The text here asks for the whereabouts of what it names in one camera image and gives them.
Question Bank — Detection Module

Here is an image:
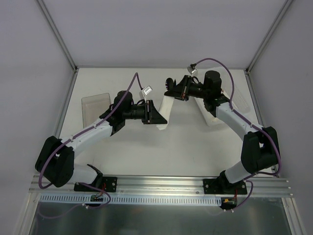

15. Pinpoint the white paper napkin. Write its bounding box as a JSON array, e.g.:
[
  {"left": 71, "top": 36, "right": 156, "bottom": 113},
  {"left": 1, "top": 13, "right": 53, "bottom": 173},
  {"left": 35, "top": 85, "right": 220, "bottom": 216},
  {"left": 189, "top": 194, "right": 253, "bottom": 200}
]
[{"left": 156, "top": 96, "right": 174, "bottom": 130}]

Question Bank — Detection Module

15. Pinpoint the black metal spoon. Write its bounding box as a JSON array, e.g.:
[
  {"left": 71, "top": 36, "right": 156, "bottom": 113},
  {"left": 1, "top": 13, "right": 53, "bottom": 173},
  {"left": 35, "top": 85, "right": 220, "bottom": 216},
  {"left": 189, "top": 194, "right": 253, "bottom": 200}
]
[{"left": 165, "top": 78, "right": 177, "bottom": 91}]

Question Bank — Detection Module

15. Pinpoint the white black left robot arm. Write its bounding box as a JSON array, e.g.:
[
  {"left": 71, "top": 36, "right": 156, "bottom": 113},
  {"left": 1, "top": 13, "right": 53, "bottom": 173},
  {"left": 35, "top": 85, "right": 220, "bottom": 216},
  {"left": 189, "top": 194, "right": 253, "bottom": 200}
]
[{"left": 35, "top": 91, "right": 167, "bottom": 191}]

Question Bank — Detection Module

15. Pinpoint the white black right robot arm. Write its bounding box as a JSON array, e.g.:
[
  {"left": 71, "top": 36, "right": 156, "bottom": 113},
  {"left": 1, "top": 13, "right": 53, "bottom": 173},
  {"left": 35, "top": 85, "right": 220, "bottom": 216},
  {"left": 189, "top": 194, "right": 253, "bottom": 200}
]
[{"left": 165, "top": 70, "right": 281, "bottom": 194}]

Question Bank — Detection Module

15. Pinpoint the rolled napkin in basket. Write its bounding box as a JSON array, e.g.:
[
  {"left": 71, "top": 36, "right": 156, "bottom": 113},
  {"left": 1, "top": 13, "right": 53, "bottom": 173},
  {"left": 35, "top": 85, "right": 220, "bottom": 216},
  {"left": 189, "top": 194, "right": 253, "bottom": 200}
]
[{"left": 221, "top": 89, "right": 238, "bottom": 110}]

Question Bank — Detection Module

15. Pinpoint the white perforated plastic basket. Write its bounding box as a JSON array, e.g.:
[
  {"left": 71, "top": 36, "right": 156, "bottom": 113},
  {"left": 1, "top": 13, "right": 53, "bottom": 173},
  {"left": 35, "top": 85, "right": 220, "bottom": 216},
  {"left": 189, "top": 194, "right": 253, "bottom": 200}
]
[{"left": 196, "top": 67, "right": 254, "bottom": 120}]

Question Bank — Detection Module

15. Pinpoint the clear acrylic tray box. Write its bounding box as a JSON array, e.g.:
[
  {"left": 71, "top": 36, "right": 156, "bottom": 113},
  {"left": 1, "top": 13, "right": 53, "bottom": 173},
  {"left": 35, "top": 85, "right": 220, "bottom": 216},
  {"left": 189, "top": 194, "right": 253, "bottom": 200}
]
[{"left": 81, "top": 93, "right": 111, "bottom": 128}]

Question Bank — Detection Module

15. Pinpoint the left green circuit board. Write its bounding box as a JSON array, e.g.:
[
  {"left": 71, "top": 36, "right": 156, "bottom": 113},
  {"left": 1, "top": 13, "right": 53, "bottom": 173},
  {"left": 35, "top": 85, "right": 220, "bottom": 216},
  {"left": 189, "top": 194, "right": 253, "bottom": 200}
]
[{"left": 90, "top": 194, "right": 104, "bottom": 202}]

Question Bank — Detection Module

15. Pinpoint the green circuit board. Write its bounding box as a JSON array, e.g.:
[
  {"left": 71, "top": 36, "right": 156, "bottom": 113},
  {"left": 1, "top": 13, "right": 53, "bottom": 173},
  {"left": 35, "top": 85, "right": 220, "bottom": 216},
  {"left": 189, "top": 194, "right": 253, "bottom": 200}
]
[
  {"left": 90, "top": 194, "right": 104, "bottom": 202},
  {"left": 222, "top": 198, "right": 237, "bottom": 205}
]

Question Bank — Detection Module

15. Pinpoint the right green circuit board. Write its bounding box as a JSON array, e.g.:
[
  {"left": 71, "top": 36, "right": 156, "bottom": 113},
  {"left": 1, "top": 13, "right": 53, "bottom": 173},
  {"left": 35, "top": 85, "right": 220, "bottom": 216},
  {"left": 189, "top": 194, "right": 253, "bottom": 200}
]
[{"left": 222, "top": 198, "right": 237, "bottom": 205}]

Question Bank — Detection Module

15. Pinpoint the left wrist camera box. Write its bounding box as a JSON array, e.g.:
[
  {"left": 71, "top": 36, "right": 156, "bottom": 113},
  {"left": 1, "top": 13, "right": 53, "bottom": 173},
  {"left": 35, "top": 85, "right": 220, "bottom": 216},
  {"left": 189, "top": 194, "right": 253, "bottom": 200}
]
[{"left": 139, "top": 86, "right": 153, "bottom": 101}]

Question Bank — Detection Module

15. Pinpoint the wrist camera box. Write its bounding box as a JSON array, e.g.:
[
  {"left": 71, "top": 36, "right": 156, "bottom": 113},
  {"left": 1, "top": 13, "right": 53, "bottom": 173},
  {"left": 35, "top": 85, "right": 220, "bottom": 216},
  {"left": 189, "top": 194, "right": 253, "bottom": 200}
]
[
  {"left": 187, "top": 64, "right": 197, "bottom": 76},
  {"left": 139, "top": 86, "right": 153, "bottom": 101}
]

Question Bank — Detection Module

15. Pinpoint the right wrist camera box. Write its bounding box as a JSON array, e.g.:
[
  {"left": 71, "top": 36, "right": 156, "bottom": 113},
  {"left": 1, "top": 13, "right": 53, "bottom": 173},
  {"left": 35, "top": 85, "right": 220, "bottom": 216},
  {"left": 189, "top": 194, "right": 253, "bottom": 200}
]
[{"left": 187, "top": 64, "right": 197, "bottom": 76}]

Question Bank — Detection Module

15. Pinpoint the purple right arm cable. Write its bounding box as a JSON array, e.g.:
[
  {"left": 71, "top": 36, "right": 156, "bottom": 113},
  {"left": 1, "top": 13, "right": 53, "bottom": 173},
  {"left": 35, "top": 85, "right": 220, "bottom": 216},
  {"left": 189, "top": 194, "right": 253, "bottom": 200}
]
[{"left": 187, "top": 58, "right": 281, "bottom": 212}]

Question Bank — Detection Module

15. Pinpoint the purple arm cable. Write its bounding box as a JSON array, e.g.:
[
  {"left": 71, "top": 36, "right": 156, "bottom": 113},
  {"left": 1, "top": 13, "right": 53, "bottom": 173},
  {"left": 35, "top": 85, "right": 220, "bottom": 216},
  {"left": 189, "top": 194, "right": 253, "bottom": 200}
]
[
  {"left": 36, "top": 72, "right": 145, "bottom": 218},
  {"left": 187, "top": 58, "right": 281, "bottom": 212}
]

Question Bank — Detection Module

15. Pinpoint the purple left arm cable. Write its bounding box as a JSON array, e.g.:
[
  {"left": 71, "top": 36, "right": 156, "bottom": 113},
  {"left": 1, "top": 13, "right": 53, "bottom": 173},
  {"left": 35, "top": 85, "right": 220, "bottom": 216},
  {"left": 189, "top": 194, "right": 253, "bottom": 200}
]
[{"left": 36, "top": 72, "right": 145, "bottom": 218}]

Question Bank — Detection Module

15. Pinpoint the aluminium front rail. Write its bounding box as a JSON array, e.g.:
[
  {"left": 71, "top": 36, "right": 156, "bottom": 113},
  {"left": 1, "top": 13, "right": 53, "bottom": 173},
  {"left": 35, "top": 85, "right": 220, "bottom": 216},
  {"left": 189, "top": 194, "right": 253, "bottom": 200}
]
[{"left": 28, "top": 173, "right": 294, "bottom": 198}]

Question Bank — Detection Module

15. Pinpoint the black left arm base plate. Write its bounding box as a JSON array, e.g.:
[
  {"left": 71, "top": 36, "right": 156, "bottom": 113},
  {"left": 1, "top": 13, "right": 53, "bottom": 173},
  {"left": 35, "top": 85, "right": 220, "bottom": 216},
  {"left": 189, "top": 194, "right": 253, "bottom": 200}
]
[{"left": 74, "top": 176, "right": 118, "bottom": 192}]

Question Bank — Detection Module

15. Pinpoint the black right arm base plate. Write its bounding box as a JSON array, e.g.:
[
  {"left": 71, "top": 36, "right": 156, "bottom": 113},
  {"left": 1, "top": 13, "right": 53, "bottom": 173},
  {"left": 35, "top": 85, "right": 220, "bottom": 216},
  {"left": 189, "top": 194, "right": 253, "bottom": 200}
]
[{"left": 202, "top": 178, "right": 247, "bottom": 195}]

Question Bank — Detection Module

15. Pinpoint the left aluminium frame post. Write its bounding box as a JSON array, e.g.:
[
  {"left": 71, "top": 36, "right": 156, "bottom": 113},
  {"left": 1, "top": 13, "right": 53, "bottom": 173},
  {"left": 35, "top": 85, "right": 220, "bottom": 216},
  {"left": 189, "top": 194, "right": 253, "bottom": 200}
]
[{"left": 35, "top": 0, "right": 77, "bottom": 72}]

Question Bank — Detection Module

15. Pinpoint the aluminium frame post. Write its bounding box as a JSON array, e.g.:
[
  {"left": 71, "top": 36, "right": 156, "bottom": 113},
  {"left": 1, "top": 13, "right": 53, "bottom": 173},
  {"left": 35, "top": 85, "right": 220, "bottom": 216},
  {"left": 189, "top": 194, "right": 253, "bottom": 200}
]
[
  {"left": 246, "top": 0, "right": 294, "bottom": 75},
  {"left": 35, "top": 0, "right": 77, "bottom": 72}
]

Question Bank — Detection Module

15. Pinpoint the right aluminium frame post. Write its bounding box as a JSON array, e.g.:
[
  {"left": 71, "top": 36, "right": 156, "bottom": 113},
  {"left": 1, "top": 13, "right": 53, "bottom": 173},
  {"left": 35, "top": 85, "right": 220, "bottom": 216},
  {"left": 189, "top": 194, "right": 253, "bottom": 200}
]
[{"left": 246, "top": 0, "right": 294, "bottom": 75}]

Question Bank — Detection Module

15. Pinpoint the white slotted cable duct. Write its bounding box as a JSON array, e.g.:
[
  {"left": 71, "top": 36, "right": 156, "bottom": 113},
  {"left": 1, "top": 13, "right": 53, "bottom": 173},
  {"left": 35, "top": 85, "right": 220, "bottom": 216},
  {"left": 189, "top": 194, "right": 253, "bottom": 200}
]
[{"left": 39, "top": 193, "right": 222, "bottom": 207}]

